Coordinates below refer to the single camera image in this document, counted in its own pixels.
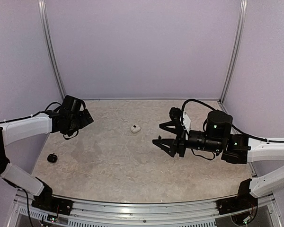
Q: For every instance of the right aluminium frame post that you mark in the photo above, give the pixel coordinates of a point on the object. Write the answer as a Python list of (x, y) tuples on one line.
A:
[(235, 50)]

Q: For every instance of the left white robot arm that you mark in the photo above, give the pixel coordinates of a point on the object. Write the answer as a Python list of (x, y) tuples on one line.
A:
[(68, 119)]

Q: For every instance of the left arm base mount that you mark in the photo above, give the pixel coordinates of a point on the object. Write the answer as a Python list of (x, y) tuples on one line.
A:
[(54, 205)]

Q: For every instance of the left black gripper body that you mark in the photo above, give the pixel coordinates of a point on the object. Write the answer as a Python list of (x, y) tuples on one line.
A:
[(81, 123)]

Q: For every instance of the white earbud charging case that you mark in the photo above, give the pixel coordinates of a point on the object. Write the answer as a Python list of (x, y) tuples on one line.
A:
[(135, 128)]

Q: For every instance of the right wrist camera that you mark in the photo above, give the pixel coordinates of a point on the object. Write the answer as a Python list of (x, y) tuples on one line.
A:
[(180, 120)]

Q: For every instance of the front aluminium rail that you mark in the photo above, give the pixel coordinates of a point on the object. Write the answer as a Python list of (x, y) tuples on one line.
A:
[(207, 213)]

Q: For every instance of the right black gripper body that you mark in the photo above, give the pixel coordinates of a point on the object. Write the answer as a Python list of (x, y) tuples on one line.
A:
[(180, 142)]

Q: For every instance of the aluminium frame post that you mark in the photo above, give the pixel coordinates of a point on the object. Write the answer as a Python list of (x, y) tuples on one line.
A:
[(235, 50), (50, 48)]

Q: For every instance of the left aluminium frame post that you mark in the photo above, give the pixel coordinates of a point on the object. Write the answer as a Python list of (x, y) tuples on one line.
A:
[(50, 48)]

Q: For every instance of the black earbud charging case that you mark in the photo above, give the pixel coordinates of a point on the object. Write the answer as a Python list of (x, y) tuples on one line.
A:
[(52, 158)]

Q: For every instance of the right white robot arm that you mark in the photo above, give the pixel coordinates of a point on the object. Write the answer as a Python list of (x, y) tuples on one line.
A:
[(233, 148)]

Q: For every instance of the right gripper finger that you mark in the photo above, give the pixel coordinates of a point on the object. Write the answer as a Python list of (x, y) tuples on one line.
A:
[(167, 145), (173, 127)]

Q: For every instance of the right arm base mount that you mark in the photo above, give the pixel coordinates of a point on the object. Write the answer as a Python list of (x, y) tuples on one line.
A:
[(236, 203)]

